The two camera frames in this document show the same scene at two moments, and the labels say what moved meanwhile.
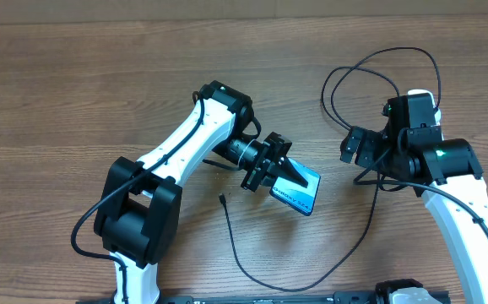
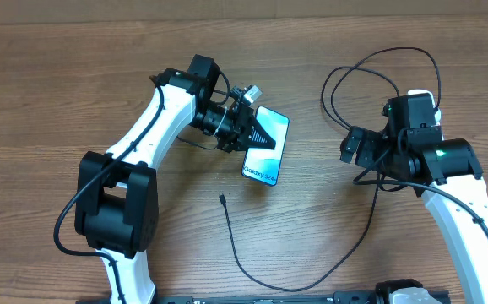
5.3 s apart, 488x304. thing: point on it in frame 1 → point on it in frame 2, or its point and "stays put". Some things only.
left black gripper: (264, 167) → (246, 122)
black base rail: (298, 298) stays put
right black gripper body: (376, 154) stays put
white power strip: (437, 113) stays put
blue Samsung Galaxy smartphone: (298, 198) → (263, 165)
